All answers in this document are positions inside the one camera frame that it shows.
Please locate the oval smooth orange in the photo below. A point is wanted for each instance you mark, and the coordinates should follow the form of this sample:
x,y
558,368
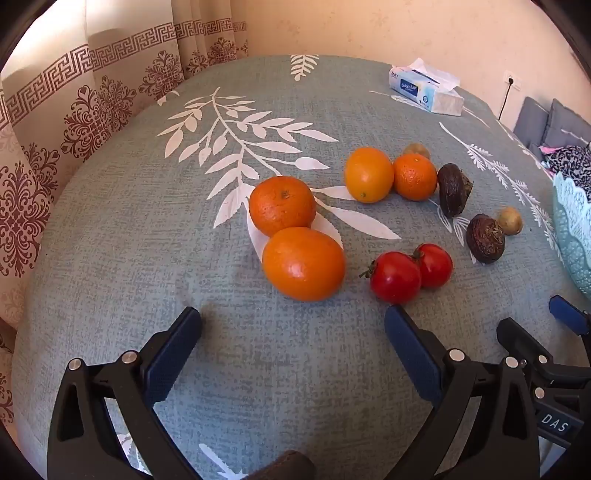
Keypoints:
x,y
369,175

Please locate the grey leaf-print tablecloth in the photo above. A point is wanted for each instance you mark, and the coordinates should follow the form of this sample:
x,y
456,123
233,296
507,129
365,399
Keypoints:
x,y
161,258

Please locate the small red tomato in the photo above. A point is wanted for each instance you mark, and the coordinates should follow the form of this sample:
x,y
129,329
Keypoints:
x,y
436,265

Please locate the blue white tissue box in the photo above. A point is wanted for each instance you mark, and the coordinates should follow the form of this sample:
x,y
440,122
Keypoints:
x,y
422,90

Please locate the small yellowish brown fruit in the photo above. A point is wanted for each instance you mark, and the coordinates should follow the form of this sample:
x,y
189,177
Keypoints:
x,y
417,150
510,221

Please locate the beige patterned curtain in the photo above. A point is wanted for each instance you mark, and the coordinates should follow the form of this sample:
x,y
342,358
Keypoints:
x,y
69,115

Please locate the large red tomato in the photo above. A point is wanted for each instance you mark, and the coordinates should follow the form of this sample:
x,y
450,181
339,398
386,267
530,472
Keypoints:
x,y
396,279

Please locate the pink cloth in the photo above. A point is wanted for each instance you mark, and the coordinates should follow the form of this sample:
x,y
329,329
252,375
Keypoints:
x,y
547,150

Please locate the light blue lace-edged basket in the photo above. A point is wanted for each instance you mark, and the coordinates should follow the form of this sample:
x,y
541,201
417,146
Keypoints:
x,y
575,230

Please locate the large smooth orange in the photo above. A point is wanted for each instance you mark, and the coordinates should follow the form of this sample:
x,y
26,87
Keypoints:
x,y
304,263

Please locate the small mandarin orange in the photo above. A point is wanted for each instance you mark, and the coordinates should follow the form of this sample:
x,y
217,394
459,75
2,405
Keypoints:
x,y
415,177

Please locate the dark brown water chestnut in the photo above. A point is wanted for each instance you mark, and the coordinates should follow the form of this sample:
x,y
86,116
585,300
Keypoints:
x,y
452,189
485,237

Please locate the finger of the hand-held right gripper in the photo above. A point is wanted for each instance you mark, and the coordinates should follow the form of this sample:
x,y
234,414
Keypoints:
x,y
570,316
521,337

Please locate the rough-skinned orange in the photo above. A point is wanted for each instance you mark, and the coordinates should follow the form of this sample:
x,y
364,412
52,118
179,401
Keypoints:
x,y
281,205

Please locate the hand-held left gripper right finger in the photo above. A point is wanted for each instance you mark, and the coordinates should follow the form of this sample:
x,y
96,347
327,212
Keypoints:
x,y
411,350

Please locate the white wall socket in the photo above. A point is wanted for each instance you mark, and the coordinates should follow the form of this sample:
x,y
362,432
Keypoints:
x,y
512,81

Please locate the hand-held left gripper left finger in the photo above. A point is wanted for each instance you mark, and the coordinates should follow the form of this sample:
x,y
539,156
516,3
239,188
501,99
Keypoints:
x,y
173,360

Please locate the leopard print cloth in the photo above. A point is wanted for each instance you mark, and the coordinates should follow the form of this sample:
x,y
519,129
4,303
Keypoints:
x,y
572,164

